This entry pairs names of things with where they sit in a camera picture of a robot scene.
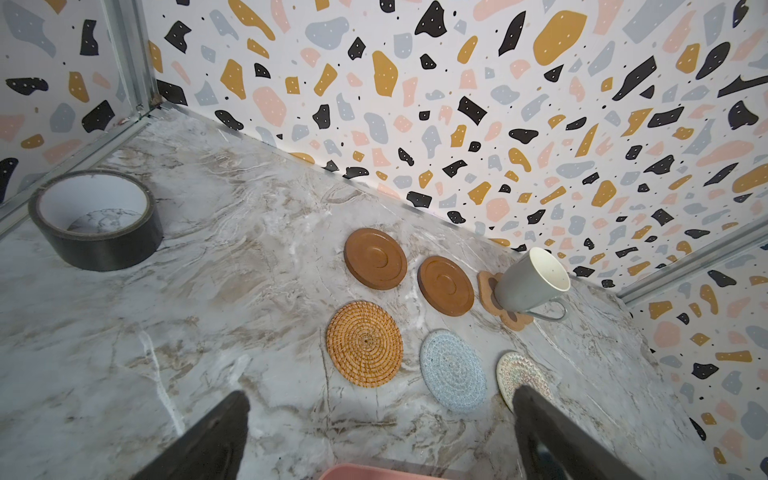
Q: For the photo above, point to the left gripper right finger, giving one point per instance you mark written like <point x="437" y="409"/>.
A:
<point x="552" y="446"/>

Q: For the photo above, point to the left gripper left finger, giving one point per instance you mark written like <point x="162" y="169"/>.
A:
<point x="212" y="449"/>

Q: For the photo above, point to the beige patterned round coaster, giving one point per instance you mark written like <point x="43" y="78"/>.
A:
<point x="514" y="370"/>

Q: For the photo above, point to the paw print wooden coaster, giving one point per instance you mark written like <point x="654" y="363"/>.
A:
<point x="487" y="283"/>

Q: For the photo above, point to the white mug grey handle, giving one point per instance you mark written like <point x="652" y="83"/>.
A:
<point x="535" y="279"/>

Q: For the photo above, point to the woven rattan coaster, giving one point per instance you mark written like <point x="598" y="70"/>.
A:
<point x="365" y="344"/>

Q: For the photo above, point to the brown wooden coaster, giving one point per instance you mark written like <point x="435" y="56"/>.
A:
<point x="375" y="259"/>
<point x="445" y="286"/>

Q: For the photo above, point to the light blue round coaster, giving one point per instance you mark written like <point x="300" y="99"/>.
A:
<point x="452" y="371"/>

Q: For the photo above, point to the pink silicone tray mat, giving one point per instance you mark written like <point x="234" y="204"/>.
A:
<point x="350" y="471"/>

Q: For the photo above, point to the black tape roll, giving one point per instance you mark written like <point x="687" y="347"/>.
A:
<point x="98" y="220"/>

